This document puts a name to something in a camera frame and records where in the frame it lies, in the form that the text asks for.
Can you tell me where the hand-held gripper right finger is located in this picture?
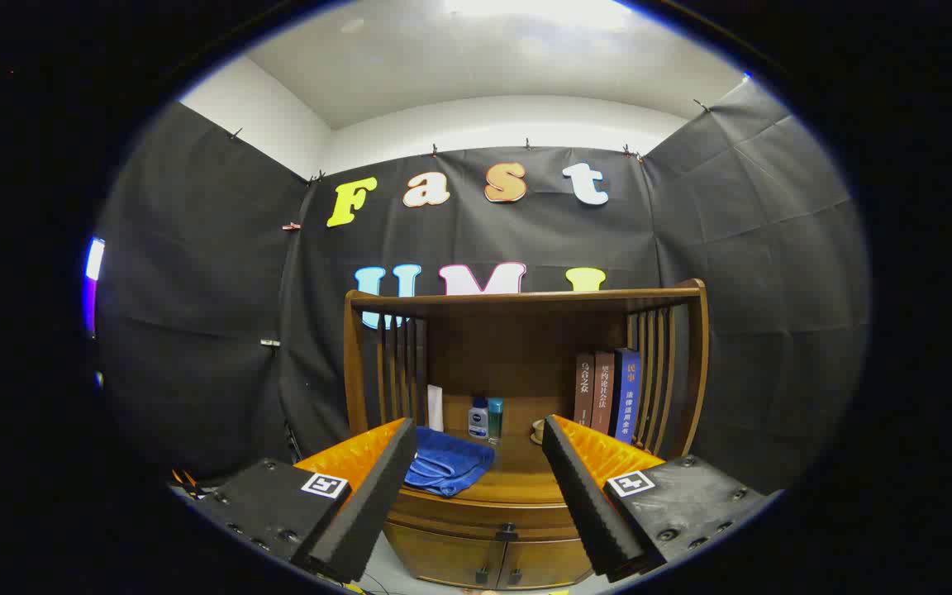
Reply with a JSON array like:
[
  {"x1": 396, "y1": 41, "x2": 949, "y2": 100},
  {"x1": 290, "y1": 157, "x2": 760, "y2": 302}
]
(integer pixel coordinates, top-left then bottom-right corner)
[{"x1": 542, "y1": 415, "x2": 783, "y2": 583}]

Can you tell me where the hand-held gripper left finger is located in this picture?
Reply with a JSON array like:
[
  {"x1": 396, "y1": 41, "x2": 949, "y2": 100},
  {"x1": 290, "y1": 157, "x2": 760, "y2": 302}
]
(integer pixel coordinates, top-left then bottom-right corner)
[{"x1": 187, "y1": 417, "x2": 419, "y2": 584}]

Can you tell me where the wooden countertop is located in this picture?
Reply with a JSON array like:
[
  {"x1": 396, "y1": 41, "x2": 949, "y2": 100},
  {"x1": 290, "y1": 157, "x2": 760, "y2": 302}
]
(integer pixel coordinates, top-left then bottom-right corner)
[{"x1": 397, "y1": 431, "x2": 584, "y2": 507}]

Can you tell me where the wooden cabinet door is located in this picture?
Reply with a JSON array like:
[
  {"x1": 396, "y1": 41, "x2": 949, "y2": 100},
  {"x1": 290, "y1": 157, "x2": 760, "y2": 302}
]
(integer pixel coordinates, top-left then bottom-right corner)
[
  {"x1": 499, "y1": 537, "x2": 594, "y2": 589},
  {"x1": 385, "y1": 522, "x2": 503, "y2": 589}
]

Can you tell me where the wooden cabinet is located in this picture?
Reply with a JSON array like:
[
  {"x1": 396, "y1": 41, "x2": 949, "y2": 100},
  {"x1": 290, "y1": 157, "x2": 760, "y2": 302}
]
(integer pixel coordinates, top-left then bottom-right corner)
[{"x1": 342, "y1": 278, "x2": 710, "y2": 592}]

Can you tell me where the blue folded towel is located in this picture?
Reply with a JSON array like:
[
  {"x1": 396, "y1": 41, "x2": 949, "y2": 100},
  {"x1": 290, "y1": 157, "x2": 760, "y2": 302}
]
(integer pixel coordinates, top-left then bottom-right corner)
[{"x1": 404, "y1": 426, "x2": 496, "y2": 498}]

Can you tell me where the reddish brown book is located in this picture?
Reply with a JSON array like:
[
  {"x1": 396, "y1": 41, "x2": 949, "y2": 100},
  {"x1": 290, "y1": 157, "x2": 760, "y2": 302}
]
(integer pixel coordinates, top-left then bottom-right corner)
[{"x1": 590, "y1": 351, "x2": 617, "y2": 436}]

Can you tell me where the dark brown book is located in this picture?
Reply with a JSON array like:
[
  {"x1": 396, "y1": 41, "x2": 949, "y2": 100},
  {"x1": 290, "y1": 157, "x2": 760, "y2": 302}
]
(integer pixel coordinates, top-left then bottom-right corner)
[{"x1": 573, "y1": 353, "x2": 597, "y2": 427}]

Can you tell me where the blue book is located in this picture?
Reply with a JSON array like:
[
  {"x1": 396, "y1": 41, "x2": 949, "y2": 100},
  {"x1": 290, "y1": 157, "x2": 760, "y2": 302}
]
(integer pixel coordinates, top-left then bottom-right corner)
[{"x1": 611, "y1": 348, "x2": 642, "y2": 445}]

